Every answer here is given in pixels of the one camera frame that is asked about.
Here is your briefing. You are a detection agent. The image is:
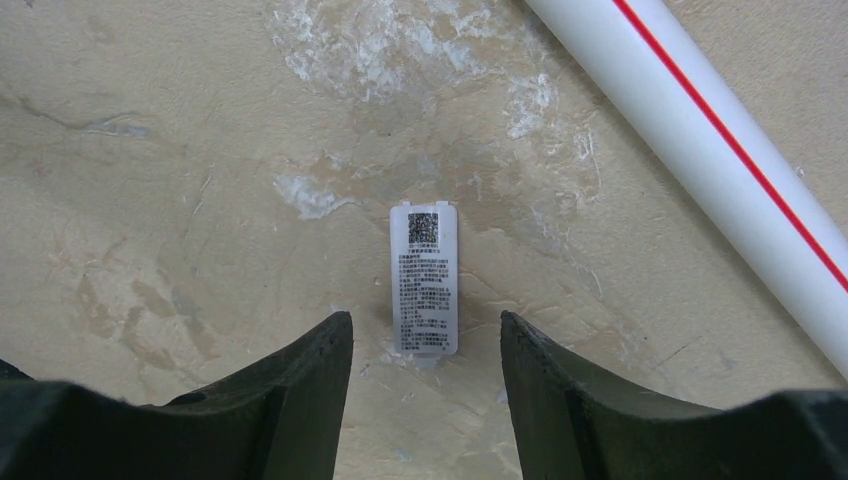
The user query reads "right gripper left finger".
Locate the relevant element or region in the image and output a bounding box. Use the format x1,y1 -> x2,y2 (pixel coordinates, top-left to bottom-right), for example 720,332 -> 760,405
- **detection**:
1,312 -> 353,479

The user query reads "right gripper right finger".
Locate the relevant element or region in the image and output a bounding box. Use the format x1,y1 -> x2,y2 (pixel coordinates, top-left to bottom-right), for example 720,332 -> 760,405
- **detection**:
500,311 -> 847,479

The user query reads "white battery compartment cover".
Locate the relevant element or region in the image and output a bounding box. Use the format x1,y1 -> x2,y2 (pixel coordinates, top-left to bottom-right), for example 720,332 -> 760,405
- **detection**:
389,201 -> 459,368

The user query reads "white PVC pipe frame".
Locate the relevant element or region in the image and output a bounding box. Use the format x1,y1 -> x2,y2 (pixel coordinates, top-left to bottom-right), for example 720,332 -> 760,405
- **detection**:
531,0 -> 847,373

